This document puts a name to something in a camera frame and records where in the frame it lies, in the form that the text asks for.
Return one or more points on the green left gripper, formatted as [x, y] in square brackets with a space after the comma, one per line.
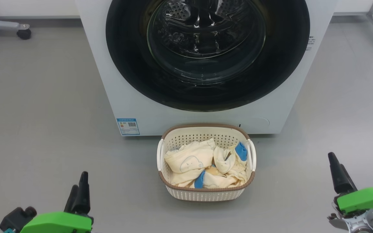
[57, 223]

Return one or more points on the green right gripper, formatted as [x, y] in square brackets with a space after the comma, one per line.
[367, 199]

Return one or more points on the cream bear print garment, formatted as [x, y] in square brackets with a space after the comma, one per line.
[186, 158]

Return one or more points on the cream garment with blue cuff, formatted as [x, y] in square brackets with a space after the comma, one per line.
[225, 161]

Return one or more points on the washing machine glass door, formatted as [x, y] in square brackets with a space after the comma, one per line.
[128, 64]

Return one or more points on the white front-load washing machine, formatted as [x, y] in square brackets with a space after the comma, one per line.
[141, 106]

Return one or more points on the blue energy label sticker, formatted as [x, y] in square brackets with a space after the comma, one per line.
[128, 126]

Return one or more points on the cream perforated laundry basket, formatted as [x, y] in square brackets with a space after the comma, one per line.
[202, 193]

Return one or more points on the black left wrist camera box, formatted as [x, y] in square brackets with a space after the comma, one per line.
[16, 218]

